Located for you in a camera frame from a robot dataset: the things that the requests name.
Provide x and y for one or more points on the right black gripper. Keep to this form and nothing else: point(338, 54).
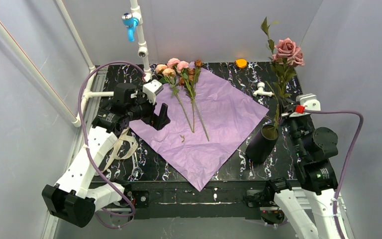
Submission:
point(294, 122)

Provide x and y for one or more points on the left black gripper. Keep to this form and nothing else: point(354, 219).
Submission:
point(153, 116)

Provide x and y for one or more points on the pink bouquet wrapping paper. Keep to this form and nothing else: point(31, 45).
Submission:
point(232, 115)

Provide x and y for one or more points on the small brown roses stem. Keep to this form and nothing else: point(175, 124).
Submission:
point(189, 79)

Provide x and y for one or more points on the dusty pink rose stem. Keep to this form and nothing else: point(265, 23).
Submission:
point(286, 56)

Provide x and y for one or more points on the light pink rose stem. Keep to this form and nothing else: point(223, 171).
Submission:
point(181, 76)

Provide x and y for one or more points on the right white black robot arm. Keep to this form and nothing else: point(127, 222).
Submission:
point(314, 172)

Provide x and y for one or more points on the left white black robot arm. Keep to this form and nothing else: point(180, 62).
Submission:
point(70, 198)

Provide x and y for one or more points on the black cylindrical vase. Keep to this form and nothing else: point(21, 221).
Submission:
point(262, 144)

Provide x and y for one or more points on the silver combination wrench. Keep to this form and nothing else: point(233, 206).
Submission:
point(136, 171)

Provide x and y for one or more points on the white plastic faucet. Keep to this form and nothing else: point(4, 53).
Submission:
point(261, 90)

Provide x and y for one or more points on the yellow tape measure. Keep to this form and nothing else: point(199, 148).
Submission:
point(241, 63)

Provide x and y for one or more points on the white pvc pipe assembly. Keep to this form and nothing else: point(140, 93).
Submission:
point(38, 76)

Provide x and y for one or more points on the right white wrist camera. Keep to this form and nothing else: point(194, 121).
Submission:
point(299, 107)

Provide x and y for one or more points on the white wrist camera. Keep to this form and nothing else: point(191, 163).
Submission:
point(152, 89)
point(299, 107)

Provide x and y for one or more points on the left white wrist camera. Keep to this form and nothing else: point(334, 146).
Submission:
point(152, 89)

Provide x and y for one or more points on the aluminium frame rail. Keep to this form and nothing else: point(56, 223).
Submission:
point(312, 216)

